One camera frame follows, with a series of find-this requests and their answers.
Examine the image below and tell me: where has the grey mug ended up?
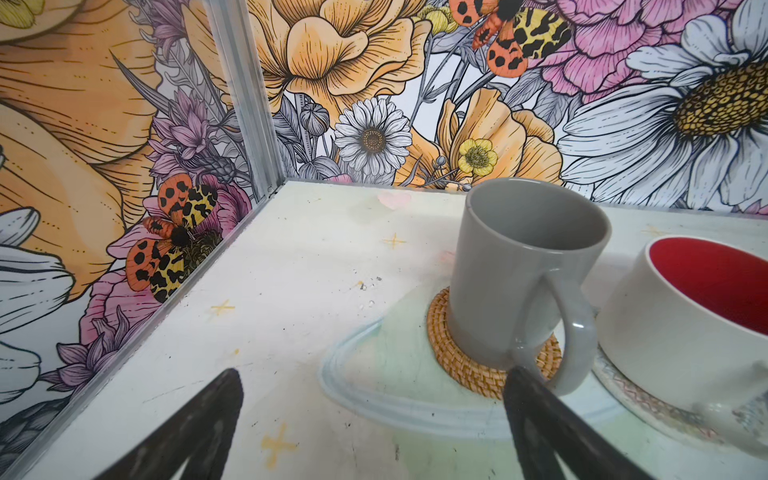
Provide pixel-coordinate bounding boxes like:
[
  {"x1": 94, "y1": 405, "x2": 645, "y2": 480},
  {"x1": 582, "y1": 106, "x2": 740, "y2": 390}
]
[{"x1": 447, "y1": 178, "x2": 612, "y2": 396}]

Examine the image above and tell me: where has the woven rattan round coaster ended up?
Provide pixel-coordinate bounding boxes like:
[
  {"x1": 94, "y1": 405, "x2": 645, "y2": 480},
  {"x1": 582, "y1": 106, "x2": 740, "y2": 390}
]
[{"x1": 426, "y1": 286, "x2": 564, "y2": 401}]

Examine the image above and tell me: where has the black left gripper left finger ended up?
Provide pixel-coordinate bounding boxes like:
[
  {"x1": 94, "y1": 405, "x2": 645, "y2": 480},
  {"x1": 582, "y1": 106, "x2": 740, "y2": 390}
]
[{"x1": 98, "y1": 368, "x2": 244, "y2": 479}]

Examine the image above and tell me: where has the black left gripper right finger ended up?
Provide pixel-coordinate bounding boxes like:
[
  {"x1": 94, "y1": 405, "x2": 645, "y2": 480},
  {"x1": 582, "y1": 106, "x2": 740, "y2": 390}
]
[{"x1": 502, "y1": 367, "x2": 650, "y2": 479}]

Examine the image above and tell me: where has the white woven round coaster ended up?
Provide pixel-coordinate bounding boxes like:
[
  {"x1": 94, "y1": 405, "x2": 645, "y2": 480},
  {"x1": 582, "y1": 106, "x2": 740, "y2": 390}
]
[{"x1": 592, "y1": 347, "x2": 736, "y2": 451}]

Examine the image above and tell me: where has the red mug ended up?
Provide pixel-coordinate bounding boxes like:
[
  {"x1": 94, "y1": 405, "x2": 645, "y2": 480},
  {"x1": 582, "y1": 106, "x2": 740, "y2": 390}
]
[{"x1": 596, "y1": 236, "x2": 767, "y2": 459}]

